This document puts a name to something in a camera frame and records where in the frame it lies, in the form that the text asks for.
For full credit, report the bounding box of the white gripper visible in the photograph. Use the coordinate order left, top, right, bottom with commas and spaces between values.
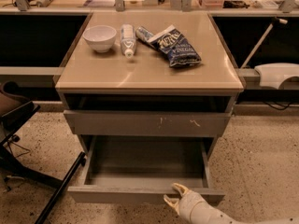
164, 183, 214, 224

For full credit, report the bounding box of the grey drawer cabinet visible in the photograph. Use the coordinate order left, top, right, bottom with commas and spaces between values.
56, 10, 243, 154

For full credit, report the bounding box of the blue vinegar chip bag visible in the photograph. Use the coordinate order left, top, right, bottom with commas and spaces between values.
135, 25, 202, 68

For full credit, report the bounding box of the white stick with black tip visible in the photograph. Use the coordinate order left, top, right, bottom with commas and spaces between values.
241, 17, 288, 69

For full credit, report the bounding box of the grey top drawer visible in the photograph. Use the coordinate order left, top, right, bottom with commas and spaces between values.
64, 110, 231, 137

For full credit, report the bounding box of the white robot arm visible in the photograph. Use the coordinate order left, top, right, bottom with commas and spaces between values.
164, 183, 299, 224

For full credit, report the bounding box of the black office chair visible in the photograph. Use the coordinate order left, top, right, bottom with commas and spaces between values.
0, 80, 88, 224

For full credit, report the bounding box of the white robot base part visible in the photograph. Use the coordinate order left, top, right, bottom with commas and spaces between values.
254, 63, 299, 90

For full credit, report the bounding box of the white ceramic bowl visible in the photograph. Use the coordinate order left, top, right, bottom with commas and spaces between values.
83, 25, 117, 53

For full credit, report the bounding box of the grey drawer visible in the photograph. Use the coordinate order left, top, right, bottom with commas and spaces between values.
68, 136, 224, 204
64, 110, 231, 137

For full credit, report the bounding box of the black cable on floor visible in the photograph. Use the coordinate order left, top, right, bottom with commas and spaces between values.
263, 100, 295, 111

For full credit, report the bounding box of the clear plastic water bottle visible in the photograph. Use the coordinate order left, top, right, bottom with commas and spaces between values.
121, 24, 136, 58

